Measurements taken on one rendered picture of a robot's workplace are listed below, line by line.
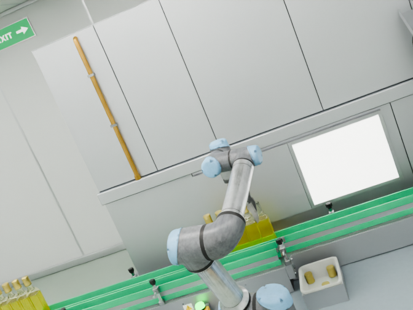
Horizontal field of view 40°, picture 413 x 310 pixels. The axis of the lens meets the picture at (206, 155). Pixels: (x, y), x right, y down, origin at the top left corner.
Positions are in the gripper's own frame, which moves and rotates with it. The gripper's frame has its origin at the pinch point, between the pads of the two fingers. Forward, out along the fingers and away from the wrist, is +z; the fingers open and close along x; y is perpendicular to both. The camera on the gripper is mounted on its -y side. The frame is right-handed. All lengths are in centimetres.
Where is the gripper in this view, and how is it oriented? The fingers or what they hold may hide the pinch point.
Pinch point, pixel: (249, 222)
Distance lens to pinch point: 225.7
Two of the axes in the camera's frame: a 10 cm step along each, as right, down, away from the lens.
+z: 3.8, 9.0, 2.3
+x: -9.2, 3.3, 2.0
